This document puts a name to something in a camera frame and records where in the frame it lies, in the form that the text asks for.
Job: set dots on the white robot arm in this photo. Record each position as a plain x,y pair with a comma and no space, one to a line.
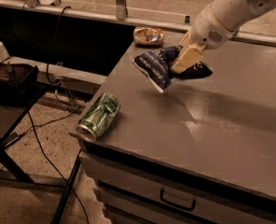
245,10

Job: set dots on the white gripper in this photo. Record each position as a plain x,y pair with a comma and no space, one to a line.
207,29

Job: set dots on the metal railing post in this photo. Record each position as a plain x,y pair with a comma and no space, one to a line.
121,9

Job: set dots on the grey cabinet drawer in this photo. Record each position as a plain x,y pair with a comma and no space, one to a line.
132,196

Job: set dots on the black side table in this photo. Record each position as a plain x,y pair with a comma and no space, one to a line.
18,93

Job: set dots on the brown snack bag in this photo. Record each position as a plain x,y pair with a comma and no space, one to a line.
148,36

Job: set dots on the crushed green can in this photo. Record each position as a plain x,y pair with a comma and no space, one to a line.
98,118

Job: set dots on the blue chip bag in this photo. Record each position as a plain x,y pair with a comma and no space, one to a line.
156,66

